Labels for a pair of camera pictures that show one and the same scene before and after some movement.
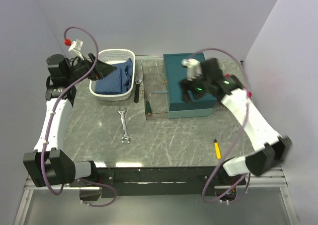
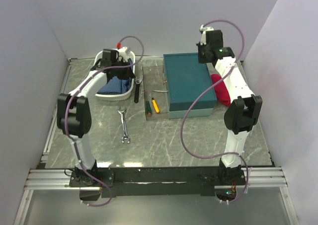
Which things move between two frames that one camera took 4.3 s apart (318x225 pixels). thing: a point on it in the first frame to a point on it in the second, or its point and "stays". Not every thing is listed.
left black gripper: [101, 70] to [128, 74]
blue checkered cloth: [118, 82] stays
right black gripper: [186, 85] to [199, 47]
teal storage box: [175, 72] stays
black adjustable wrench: [136, 90] stays
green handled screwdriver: [148, 108] stays
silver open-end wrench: [125, 137] stays
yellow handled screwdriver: [217, 149] to [155, 106]
